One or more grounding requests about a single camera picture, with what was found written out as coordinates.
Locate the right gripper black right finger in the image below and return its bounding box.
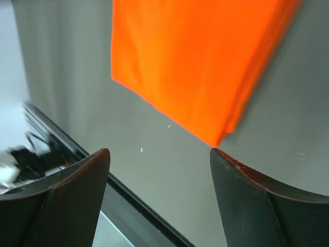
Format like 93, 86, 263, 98
210, 148, 328, 246

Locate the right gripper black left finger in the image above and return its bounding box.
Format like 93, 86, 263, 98
1, 148, 111, 246

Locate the orange t shirt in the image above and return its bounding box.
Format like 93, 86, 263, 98
111, 1, 301, 147

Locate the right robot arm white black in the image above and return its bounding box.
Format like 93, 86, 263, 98
1, 148, 328, 246

